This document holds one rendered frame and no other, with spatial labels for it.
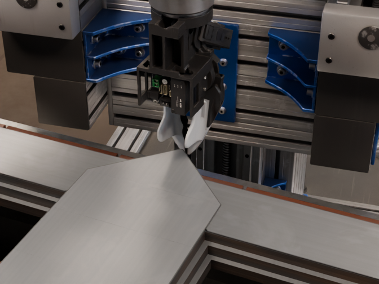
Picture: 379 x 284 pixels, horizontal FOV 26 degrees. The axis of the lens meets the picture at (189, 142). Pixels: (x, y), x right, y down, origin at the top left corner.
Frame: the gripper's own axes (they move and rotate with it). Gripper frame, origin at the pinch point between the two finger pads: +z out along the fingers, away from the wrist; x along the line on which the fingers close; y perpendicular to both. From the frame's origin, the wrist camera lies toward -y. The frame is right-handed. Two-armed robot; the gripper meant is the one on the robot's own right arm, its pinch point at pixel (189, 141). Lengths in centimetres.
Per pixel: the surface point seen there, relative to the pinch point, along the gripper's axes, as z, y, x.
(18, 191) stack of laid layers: 2.1, 15.7, -16.0
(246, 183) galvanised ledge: 18.1, -17.6, 2.1
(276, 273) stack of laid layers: 3.2, 15.7, 17.3
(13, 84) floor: 86, -127, -125
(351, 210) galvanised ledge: 18.1, -17.7, 18.9
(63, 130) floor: 86, -108, -93
